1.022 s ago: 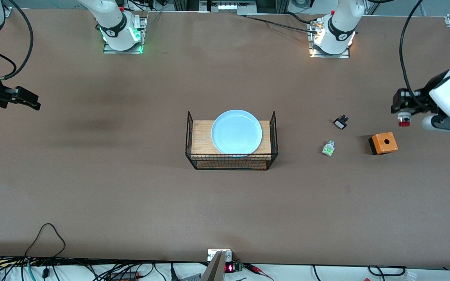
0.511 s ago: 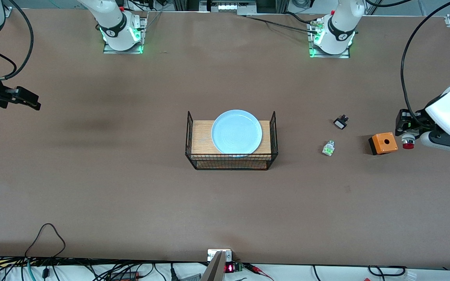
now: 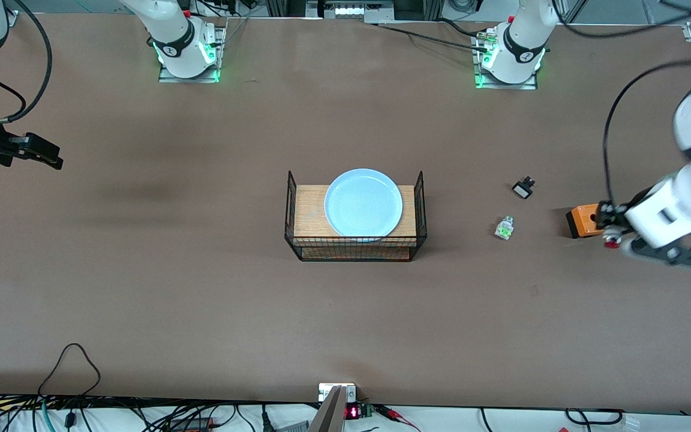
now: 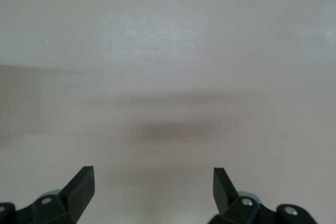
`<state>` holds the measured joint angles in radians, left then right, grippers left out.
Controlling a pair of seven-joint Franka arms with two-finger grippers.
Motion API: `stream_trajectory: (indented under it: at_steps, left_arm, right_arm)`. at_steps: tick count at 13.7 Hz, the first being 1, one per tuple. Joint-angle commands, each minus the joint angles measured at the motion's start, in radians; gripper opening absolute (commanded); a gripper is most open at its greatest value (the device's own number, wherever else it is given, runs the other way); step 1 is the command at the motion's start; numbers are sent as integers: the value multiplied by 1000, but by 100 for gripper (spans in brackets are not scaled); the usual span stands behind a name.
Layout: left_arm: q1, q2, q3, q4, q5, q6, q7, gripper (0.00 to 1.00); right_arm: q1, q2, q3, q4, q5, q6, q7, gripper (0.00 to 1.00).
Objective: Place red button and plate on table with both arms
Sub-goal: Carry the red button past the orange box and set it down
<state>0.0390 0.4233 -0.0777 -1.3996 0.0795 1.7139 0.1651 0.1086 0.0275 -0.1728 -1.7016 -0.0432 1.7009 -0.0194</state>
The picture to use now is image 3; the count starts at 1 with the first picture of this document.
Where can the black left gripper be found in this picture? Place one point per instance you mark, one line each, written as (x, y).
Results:
(614, 215)

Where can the light blue round plate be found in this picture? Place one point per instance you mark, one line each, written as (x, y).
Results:
(363, 204)

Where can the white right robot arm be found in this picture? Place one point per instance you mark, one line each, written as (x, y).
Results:
(174, 30)

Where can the black square push button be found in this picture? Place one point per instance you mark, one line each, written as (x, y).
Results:
(523, 191)

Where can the green white contact block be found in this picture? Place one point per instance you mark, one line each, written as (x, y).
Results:
(504, 229)

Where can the red test leads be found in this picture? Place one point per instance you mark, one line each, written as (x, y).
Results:
(390, 412)

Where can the wooden board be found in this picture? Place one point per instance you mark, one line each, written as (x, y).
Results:
(309, 210)

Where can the red digit display module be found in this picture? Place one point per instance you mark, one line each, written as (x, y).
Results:
(352, 413)

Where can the black power adapter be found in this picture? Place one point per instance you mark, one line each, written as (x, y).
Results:
(192, 425)

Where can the white electronic unit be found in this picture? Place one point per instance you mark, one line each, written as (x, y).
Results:
(360, 10)

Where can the orange button enclosure box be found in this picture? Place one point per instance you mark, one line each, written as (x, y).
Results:
(582, 221)

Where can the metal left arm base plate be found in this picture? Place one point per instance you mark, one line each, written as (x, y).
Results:
(507, 86)

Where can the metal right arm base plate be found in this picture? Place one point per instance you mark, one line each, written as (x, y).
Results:
(189, 79)

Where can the white mount plate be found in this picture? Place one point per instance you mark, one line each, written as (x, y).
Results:
(324, 391)

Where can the grey metal camera bar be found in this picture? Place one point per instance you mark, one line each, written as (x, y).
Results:
(327, 417)

